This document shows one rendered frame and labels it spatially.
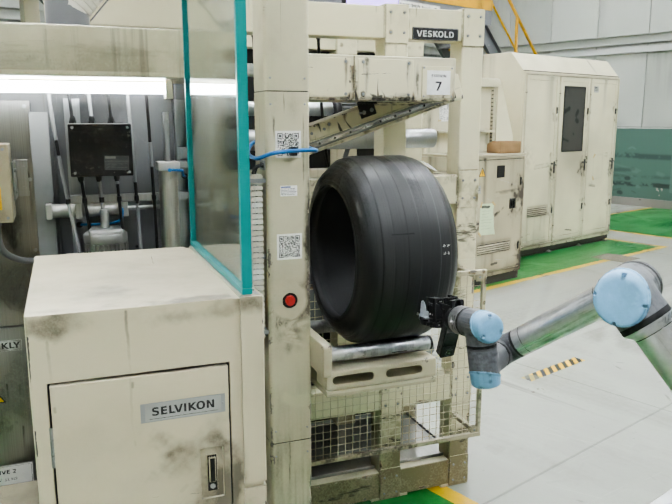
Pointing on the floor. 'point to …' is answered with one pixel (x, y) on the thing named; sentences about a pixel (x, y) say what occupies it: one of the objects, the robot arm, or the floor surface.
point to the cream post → (284, 385)
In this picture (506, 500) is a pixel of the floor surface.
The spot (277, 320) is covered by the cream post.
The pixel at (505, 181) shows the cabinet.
